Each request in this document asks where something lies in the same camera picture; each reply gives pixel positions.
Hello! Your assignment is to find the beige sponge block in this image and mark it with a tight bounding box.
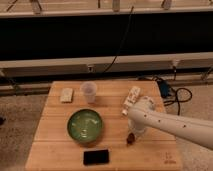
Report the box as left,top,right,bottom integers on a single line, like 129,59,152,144
60,88,73,103

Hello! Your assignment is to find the black smartphone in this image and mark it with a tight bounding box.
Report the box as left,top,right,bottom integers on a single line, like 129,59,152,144
83,149,109,165

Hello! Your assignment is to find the green ceramic bowl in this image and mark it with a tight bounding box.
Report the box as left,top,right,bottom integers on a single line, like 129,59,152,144
67,109,103,144

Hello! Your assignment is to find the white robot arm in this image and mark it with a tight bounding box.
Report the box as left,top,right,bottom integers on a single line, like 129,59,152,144
128,96,213,150

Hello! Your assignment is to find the dark red pepper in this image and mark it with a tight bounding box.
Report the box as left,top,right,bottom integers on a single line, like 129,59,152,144
126,133,136,145

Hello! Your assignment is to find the blue power adapter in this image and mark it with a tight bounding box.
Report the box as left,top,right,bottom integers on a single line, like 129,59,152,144
158,81,170,98

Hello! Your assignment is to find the black hanging cable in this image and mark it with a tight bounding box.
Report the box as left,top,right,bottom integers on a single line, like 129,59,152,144
101,4,137,74

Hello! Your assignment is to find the white plastic bottle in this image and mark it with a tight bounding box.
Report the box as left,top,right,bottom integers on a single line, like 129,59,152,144
122,86,141,115

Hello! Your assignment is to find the translucent plastic cup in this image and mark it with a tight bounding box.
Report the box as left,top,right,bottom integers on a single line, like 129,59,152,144
80,81,97,103

